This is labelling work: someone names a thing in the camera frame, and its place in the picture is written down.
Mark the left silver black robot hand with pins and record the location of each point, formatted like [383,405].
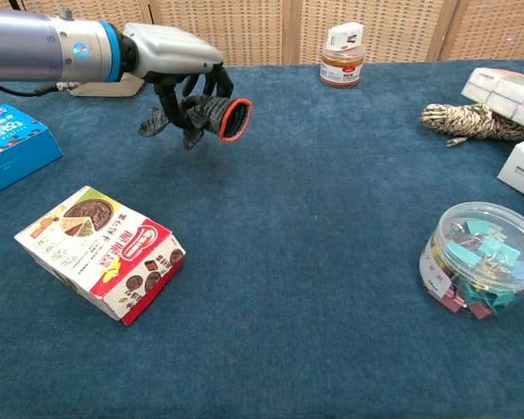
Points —
[170,50]

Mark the black white knit glove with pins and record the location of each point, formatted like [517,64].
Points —
[209,114]

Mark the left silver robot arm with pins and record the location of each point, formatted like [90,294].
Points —
[35,48]

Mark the woven folding screen panel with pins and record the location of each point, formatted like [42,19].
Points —
[91,8]
[493,28]
[244,30]
[397,26]

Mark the jar with brown contents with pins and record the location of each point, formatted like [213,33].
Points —
[342,70]

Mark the small white box on jar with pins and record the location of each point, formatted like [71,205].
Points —
[344,37]

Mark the blue chocolate chip cookie box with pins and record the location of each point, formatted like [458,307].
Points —
[13,148]

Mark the white red biscuit box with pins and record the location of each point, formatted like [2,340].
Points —
[91,249]

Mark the blue carpet table mat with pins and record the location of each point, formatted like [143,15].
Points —
[288,262]

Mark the wrapped pastel tissue box pack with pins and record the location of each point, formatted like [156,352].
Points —
[506,89]

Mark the clear tub of binder clips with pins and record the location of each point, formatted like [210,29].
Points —
[480,257]

